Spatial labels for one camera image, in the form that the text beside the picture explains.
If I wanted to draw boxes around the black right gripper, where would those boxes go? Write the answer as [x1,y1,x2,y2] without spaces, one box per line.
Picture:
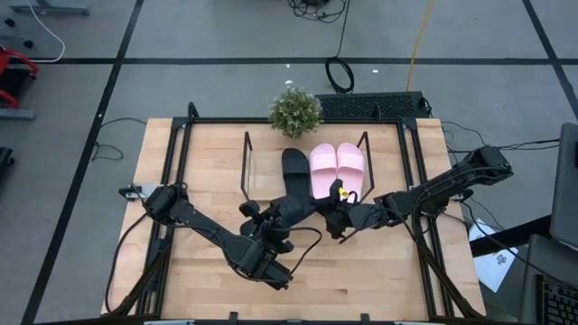
[315,178,363,246]

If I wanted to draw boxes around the grey monitor back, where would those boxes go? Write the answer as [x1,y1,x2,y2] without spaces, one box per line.
[548,121,578,250]

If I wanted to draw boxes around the black cable bundle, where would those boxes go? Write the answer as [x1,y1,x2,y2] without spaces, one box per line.
[286,0,350,24]

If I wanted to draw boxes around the black coiled cable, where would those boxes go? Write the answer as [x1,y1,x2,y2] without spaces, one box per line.
[324,0,356,96]

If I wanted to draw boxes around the white cable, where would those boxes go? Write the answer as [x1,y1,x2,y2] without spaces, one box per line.
[24,0,67,64]

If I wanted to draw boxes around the white paper sheet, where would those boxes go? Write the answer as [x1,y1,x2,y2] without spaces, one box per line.
[468,218,520,294]

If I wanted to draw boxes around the grey metal foot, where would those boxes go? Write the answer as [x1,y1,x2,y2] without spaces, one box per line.
[7,0,91,16]

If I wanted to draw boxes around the potted green plant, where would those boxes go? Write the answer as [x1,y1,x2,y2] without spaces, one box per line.
[268,86,324,140]

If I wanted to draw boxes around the black frame wooden shoe shelf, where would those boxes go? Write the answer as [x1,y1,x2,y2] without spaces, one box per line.
[240,130,377,207]

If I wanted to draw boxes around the black floor bar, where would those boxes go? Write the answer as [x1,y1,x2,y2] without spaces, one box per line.
[469,213,555,258]

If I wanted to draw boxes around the silver metal bracket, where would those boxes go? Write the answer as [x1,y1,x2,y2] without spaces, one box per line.
[119,183,164,200]

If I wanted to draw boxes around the yellow cable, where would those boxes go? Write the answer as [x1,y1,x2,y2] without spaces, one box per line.
[405,0,436,93]

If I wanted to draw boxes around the red metal frame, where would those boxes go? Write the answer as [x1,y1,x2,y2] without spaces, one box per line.
[0,47,41,110]

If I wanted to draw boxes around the pink rubber slide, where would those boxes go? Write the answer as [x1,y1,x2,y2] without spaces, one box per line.
[336,142,367,204]
[309,143,340,201]

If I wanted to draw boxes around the grey metal plate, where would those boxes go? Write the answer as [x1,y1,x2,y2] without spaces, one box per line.
[0,107,36,121]

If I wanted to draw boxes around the black rubber slide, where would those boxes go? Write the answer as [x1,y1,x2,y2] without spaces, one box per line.
[281,147,318,213]
[269,192,318,228]

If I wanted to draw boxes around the black keyboard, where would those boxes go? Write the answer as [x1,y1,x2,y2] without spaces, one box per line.
[536,274,578,325]

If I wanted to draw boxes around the black table rig frame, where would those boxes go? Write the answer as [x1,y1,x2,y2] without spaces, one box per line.
[102,101,487,325]

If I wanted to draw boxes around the grey desk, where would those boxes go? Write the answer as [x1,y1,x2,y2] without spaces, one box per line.
[517,233,578,325]

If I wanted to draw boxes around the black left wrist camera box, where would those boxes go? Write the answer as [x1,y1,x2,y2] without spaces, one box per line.
[238,200,262,218]

